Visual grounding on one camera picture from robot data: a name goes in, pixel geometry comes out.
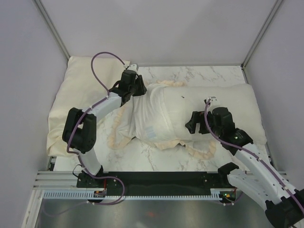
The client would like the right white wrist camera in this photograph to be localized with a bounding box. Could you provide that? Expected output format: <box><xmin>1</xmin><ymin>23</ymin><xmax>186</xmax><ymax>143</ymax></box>
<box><xmin>204</xmin><ymin>96</ymin><xmax>221</xmax><ymax>108</ymax></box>

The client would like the white ruffled pillowcase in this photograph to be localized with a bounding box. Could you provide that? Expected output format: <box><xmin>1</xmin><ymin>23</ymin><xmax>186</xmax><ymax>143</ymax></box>
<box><xmin>107</xmin><ymin>81</ymin><xmax>216</xmax><ymax>160</ymax></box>

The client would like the aluminium corner post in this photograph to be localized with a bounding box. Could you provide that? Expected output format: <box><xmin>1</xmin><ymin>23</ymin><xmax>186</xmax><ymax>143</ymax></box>
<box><xmin>32</xmin><ymin>0</ymin><xmax>71</xmax><ymax>61</ymax></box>
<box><xmin>240</xmin><ymin>0</ymin><xmax>284</xmax><ymax>70</ymax></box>

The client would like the shiny metal sheet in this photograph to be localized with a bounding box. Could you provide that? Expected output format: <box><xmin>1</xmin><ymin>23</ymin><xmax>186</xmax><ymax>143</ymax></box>
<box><xmin>36</xmin><ymin>196</ymin><xmax>271</xmax><ymax>228</ymax></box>

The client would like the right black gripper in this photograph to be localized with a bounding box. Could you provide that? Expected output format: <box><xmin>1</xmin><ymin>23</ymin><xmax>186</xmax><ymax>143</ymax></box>
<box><xmin>185</xmin><ymin>111</ymin><xmax>222</xmax><ymax>137</ymax></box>

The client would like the white pillow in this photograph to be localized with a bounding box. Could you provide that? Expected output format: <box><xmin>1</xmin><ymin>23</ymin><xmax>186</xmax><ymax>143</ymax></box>
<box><xmin>163</xmin><ymin>84</ymin><xmax>266</xmax><ymax>144</ymax></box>

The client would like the white slotted cable duct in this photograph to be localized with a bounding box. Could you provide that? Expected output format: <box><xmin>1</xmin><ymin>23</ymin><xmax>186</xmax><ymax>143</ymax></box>
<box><xmin>43</xmin><ymin>189</ymin><xmax>236</xmax><ymax>200</ymax></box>

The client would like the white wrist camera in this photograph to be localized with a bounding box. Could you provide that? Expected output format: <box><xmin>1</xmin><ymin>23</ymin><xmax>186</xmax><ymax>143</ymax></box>
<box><xmin>124</xmin><ymin>64</ymin><xmax>138</xmax><ymax>72</ymax></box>
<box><xmin>204</xmin><ymin>96</ymin><xmax>221</xmax><ymax>108</ymax></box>

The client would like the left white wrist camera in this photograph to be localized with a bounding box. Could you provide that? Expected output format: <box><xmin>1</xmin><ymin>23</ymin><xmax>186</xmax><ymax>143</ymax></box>
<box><xmin>124</xmin><ymin>64</ymin><xmax>138</xmax><ymax>72</ymax></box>

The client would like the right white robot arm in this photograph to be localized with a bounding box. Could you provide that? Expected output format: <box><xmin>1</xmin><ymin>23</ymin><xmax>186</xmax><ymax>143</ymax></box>
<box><xmin>185</xmin><ymin>106</ymin><xmax>304</xmax><ymax>228</ymax></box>

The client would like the aluminium frame rail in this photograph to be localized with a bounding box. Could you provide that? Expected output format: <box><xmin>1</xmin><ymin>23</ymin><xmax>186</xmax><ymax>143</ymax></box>
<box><xmin>32</xmin><ymin>170</ymin><xmax>294</xmax><ymax>190</ymax></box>

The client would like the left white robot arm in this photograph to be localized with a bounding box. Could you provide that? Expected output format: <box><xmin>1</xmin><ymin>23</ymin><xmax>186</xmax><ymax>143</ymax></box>
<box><xmin>62</xmin><ymin>64</ymin><xmax>147</xmax><ymax>187</ymax></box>

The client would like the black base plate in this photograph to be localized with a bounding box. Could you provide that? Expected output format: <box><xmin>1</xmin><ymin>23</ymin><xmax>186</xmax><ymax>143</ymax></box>
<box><xmin>76</xmin><ymin>171</ymin><xmax>238</xmax><ymax>197</ymax></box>

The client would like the cream yellow pillow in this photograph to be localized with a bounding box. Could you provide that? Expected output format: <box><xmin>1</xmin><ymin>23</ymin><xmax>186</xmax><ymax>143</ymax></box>
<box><xmin>47</xmin><ymin>56</ymin><xmax>124</xmax><ymax>157</ymax></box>

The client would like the right aluminium corner post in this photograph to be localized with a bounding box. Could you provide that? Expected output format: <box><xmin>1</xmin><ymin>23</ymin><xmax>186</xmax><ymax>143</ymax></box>
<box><xmin>240</xmin><ymin>0</ymin><xmax>284</xmax><ymax>70</ymax></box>

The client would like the left aluminium corner post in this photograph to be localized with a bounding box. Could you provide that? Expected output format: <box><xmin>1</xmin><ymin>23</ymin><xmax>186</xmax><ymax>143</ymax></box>
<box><xmin>32</xmin><ymin>0</ymin><xmax>71</xmax><ymax>61</ymax></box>

